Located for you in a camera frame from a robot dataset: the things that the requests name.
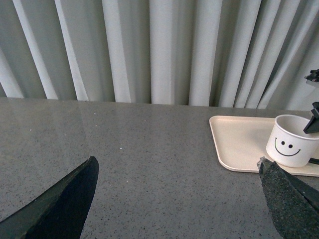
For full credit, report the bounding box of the beige rectangular tray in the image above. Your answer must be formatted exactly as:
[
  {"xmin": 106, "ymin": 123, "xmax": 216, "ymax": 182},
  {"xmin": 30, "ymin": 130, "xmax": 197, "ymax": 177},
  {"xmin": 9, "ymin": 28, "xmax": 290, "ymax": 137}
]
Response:
[{"xmin": 209, "ymin": 116, "xmax": 319, "ymax": 177}]

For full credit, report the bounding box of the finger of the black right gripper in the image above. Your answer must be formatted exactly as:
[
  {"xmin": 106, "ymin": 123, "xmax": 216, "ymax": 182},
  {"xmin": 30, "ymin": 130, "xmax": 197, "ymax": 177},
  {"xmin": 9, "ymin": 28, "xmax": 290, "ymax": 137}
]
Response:
[
  {"xmin": 303, "ymin": 102, "xmax": 319, "ymax": 133},
  {"xmin": 305, "ymin": 69, "xmax": 319, "ymax": 82}
]

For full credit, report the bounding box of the grey pleated curtain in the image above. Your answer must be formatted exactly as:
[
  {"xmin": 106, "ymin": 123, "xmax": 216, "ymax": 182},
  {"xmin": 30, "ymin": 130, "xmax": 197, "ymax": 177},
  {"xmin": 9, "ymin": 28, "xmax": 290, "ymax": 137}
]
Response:
[{"xmin": 0, "ymin": 0, "xmax": 319, "ymax": 110}]

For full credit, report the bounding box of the white smiley mug black handle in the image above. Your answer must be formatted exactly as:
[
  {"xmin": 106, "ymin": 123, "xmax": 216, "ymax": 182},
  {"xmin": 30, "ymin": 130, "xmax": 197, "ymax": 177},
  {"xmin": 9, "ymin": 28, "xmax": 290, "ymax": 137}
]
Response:
[{"xmin": 266, "ymin": 115, "xmax": 319, "ymax": 168}]

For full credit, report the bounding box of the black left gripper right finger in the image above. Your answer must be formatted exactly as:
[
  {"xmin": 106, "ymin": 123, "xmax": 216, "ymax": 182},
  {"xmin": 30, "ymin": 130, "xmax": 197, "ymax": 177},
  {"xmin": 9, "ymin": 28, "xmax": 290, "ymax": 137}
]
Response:
[{"xmin": 257, "ymin": 157, "xmax": 319, "ymax": 239}]

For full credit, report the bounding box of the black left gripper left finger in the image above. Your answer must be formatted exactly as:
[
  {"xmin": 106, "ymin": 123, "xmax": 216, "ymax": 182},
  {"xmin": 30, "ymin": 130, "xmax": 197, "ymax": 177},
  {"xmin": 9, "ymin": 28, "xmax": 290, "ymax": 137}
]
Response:
[{"xmin": 0, "ymin": 156, "xmax": 99, "ymax": 239}]

